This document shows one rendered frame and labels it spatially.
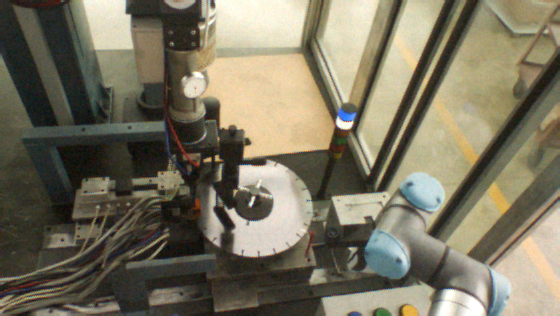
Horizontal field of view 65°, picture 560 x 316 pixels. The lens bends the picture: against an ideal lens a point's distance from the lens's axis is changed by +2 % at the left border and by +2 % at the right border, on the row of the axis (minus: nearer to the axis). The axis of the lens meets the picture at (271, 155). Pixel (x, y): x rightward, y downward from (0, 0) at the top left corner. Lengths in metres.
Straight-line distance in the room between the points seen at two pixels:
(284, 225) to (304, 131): 0.61
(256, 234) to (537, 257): 1.89
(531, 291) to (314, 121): 1.45
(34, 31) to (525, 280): 2.38
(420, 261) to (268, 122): 1.07
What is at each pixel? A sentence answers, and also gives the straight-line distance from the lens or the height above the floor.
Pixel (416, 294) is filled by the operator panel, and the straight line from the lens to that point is 1.23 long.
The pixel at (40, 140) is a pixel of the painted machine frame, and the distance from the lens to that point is 1.30.
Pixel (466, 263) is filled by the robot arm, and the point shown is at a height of 1.33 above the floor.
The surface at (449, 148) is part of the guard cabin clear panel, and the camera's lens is 1.15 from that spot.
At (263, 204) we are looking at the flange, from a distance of 1.18.
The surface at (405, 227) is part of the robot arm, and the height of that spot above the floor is 1.33.
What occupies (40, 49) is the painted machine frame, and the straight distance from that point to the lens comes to 1.43.
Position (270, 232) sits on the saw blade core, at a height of 0.95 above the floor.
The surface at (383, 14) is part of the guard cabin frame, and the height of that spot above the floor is 1.27.
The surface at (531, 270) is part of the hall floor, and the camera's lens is 2.68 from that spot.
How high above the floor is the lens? 1.92
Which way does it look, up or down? 48 degrees down
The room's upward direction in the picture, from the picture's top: 9 degrees clockwise
